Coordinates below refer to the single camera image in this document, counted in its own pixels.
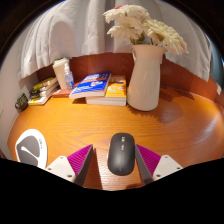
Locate black computer mouse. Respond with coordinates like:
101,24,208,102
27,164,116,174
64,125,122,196
107,132,136,176

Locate red book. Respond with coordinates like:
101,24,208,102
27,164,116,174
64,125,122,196
51,87,75,99

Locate black and yellow book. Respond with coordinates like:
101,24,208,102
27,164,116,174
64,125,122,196
32,76,58,91

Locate cream tumbler cup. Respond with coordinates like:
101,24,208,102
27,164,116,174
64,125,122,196
52,57,72,90

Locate white and grey mouse pad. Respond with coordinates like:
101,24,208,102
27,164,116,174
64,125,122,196
14,128,48,170

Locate green mug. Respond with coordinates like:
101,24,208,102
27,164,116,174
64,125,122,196
14,92,30,113

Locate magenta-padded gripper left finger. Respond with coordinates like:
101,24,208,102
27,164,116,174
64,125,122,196
45,143,94,187

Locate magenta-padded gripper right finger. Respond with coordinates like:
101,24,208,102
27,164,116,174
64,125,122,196
134,143,184,185

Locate cream ceramic vase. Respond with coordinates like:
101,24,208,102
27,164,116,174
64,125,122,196
126,44,168,112

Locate white-edged book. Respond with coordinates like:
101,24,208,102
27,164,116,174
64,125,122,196
27,93,54,106

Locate white flower bouquet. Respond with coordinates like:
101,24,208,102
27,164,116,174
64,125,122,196
102,4,189,56

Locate clear spray bottle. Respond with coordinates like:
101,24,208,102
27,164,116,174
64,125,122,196
63,62,75,91

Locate white curtain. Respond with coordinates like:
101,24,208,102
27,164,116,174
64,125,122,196
19,0,213,83

